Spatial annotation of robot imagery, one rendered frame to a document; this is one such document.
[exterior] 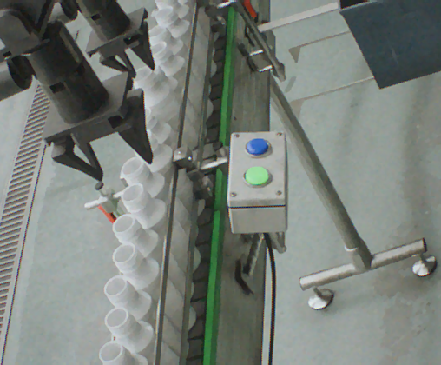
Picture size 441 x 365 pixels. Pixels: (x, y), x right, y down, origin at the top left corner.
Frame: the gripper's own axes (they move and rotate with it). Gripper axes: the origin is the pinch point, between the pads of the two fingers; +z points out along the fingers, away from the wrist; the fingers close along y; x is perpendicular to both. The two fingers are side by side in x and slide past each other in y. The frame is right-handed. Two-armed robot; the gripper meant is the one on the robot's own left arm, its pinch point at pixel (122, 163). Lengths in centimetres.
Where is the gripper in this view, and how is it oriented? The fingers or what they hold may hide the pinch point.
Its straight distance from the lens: 117.0
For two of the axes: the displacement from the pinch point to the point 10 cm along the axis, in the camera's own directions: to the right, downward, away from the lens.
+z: 4.2, 6.8, 6.0
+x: 0.5, -6.8, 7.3
